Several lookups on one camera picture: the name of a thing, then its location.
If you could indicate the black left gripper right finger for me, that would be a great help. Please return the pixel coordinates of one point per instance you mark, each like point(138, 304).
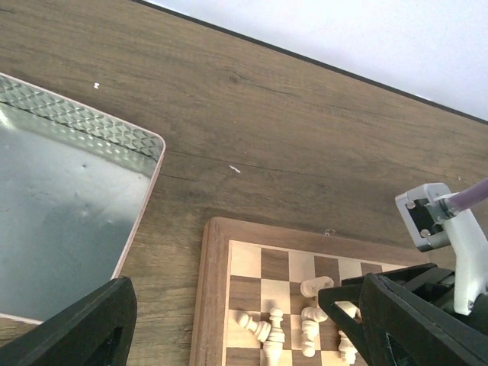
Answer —
point(408, 318)

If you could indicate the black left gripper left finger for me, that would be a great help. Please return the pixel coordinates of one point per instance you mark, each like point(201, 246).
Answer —
point(96, 330)

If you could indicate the light wooden chess rook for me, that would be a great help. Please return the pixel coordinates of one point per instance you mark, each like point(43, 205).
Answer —
point(310, 288)

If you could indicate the light wooden chess bishop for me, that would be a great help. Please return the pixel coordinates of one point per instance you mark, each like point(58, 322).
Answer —
point(273, 346)

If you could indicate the light wooden chess pawn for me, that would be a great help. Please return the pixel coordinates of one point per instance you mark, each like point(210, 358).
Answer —
point(260, 329)

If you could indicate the wooden chess board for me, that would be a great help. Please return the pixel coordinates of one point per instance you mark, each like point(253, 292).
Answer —
point(249, 267)

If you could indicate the pink metal tin tray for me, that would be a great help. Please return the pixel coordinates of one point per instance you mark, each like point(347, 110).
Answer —
point(75, 182)

